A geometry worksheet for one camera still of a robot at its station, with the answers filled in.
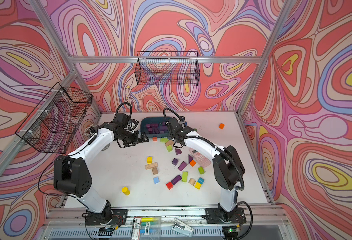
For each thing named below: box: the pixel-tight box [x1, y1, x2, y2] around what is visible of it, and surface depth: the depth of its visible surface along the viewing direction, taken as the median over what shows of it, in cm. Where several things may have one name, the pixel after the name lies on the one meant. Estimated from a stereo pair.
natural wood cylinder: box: [188, 178, 196, 186], surface depth 86 cm
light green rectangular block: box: [181, 171, 189, 183], surface depth 88 cm
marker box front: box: [130, 217, 161, 240], surface depth 71 cm
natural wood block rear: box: [165, 140, 174, 147], surface depth 101 cm
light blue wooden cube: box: [153, 176, 160, 184], surface depth 88 cm
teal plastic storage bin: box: [140, 116, 170, 138], surface depth 110 cm
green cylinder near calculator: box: [198, 166, 205, 175], surface depth 90 cm
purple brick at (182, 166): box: [177, 161, 188, 172], surface depth 93 cm
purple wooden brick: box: [159, 126, 168, 132], surface depth 110 cm
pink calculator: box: [189, 147, 211, 168], surface depth 95 cm
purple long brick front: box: [171, 174, 182, 185], surface depth 86 cm
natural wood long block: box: [145, 162, 158, 170], surface depth 93 cm
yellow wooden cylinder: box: [121, 186, 131, 196], surface depth 80 cm
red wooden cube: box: [166, 181, 174, 190], surface depth 84 cm
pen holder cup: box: [84, 124, 96, 138], surface depth 88 cm
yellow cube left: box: [146, 156, 153, 164], surface depth 95 cm
